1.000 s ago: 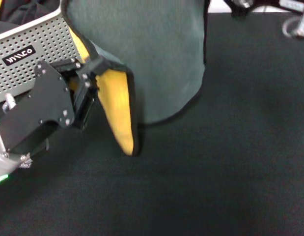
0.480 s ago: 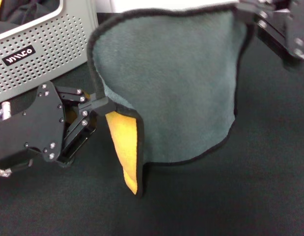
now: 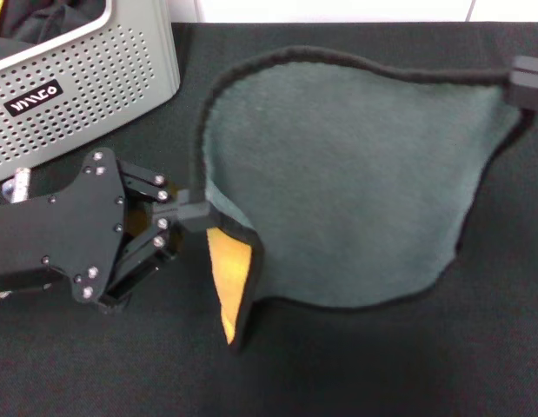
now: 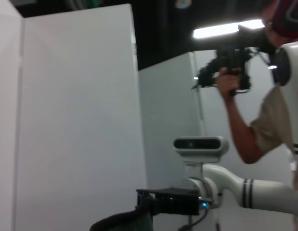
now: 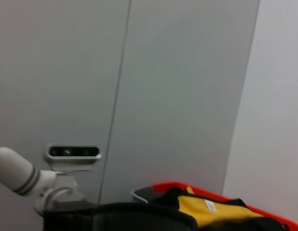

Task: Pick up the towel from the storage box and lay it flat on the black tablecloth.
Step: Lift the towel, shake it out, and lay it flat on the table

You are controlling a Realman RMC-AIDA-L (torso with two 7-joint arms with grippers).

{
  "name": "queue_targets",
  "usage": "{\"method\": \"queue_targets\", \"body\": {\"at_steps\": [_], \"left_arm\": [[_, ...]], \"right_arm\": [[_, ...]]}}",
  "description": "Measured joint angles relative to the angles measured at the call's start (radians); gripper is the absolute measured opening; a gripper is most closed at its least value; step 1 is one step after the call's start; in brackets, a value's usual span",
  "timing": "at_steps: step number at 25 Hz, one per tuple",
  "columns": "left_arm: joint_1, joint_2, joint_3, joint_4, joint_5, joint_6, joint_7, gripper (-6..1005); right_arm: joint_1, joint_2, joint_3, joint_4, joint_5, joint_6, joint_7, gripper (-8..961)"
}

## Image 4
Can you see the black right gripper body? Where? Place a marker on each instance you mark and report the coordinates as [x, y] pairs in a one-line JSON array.
[[180, 202]]

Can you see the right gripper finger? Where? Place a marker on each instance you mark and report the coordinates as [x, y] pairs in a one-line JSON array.
[[155, 204], [142, 196]]

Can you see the yellow and grey towel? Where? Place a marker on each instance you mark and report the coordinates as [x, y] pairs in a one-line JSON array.
[[129, 221]]

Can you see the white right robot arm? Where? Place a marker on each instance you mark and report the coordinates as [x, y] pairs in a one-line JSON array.
[[271, 192]]

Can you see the person's hand holding camera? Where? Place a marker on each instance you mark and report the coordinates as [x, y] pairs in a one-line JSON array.
[[228, 80]]

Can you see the person in beige shirt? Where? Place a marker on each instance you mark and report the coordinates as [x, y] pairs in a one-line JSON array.
[[274, 120]]

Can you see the long ceiling light strip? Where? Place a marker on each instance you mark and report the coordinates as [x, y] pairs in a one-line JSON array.
[[216, 30]]

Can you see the small round ceiling light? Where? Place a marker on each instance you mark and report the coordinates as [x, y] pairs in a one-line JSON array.
[[183, 3]]

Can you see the grey robot head camera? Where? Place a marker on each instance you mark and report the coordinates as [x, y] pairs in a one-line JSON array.
[[199, 144]]

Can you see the black handheld camera rig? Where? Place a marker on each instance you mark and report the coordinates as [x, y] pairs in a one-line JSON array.
[[235, 55]]

